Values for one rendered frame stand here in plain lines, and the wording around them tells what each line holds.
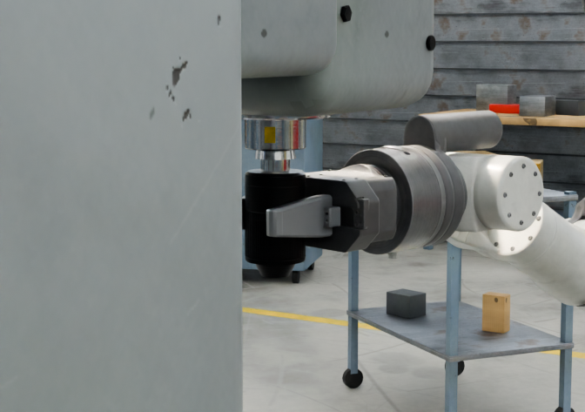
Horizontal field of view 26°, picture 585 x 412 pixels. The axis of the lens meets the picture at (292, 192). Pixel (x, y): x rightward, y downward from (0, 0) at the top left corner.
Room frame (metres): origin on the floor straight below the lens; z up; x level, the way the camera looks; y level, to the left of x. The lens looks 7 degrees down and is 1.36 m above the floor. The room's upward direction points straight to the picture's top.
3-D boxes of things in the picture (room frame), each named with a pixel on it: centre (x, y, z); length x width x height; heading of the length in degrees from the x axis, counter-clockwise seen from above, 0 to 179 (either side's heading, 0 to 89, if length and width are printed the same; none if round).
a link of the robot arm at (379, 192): (1.03, -0.05, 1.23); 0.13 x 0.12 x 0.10; 43
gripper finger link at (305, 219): (0.95, -0.01, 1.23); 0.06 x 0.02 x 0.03; 133
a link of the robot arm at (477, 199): (1.10, -0.14, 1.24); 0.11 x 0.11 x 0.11; 43
